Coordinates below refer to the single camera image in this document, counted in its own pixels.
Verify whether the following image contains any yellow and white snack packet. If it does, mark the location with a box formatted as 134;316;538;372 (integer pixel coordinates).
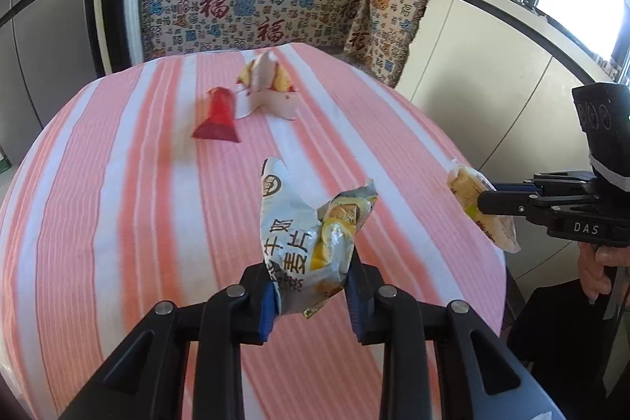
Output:
447;159;521;253

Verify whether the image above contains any person's right hand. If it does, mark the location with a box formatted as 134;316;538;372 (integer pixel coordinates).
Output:
577;242;616;303

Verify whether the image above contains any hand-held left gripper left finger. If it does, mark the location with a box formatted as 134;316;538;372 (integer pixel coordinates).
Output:
56;263;276;420

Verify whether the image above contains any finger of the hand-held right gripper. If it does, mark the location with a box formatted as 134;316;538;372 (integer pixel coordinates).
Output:
495;171;599;203
477;190;557;224

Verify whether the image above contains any white kitchen cabinet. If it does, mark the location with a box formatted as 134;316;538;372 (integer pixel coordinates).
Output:
398;0;630;289

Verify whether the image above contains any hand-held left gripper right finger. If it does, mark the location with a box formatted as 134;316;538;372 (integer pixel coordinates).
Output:
345;248;567;420

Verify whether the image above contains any red snack wrapper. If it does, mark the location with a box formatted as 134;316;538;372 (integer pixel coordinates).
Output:
192;88;242;144

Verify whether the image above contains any grey refrigerator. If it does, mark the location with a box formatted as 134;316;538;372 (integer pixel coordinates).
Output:
0;0;105;146

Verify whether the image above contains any yellow and pink snack wrapper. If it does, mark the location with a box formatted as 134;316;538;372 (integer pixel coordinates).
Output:
235;50;300;120

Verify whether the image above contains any small printed sofa blanket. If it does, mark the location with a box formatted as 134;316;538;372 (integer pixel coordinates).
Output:
343;0;434;89

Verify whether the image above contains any white and yellow snack wrapper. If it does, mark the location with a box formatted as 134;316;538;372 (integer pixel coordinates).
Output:
260;157;379;317

